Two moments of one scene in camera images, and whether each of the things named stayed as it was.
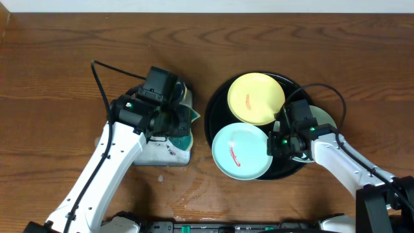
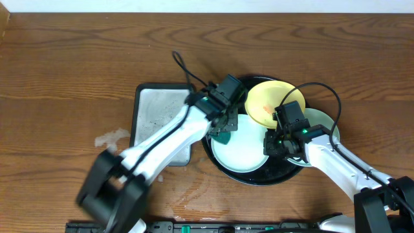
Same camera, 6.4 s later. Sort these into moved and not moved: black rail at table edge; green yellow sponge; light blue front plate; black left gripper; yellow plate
Moved: green yellow sponge; black left gripper
Not moved: light blue front plate; black rail at table edge; yellow plate
